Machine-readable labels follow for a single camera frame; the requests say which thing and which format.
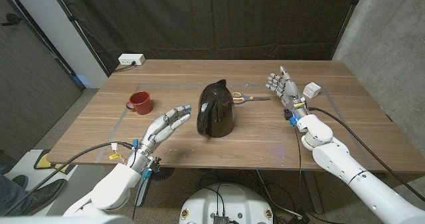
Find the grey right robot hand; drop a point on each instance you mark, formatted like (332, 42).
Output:
(290, 91)

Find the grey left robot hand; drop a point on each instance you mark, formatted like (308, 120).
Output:
(157, 129)

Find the black glossy kettle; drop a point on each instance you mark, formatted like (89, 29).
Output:
(216, 111)

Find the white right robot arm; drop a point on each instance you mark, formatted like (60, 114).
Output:
(348, 171)

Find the red enamel cup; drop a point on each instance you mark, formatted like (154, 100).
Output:
(141, 102)

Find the small white cube box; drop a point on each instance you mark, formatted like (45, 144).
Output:
(312, 90)

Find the grey table leg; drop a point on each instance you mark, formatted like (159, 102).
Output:
(143, 192)
(313, 194)

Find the white power strip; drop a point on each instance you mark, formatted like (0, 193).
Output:
(131, 58)

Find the white floor board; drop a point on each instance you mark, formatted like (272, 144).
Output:
(83, 180)

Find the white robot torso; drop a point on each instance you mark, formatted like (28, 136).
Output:
(232, 200)

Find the black fabric backdrop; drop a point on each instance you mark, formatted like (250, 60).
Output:
(216, 18)

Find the grey ribbed torso module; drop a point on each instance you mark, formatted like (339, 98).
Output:
(220, 219)

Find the dark leather shoe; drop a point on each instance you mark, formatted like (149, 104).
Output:
(50, 190)
(20, 181)

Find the black power adapter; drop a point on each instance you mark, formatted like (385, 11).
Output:
(299, 218)

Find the dark wood door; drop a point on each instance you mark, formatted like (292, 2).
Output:
(33, 84)

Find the person leg in jeans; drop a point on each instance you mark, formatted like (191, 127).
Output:
(8, 197)

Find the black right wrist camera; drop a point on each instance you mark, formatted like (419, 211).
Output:
(288, 115)

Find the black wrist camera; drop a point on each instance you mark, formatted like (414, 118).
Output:
(288, 115)
(154, 164)

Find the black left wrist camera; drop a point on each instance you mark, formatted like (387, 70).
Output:
(154, 164)

